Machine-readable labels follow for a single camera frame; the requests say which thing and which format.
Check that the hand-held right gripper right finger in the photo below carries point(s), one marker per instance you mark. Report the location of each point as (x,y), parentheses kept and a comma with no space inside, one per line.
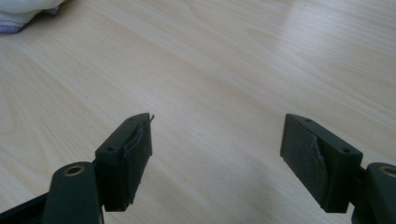
(323,168)

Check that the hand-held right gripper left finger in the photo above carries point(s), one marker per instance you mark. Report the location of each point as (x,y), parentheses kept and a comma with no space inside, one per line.
(118,168)

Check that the white cloth with purple edge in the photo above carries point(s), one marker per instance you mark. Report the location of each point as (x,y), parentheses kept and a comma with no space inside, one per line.
(18,12)

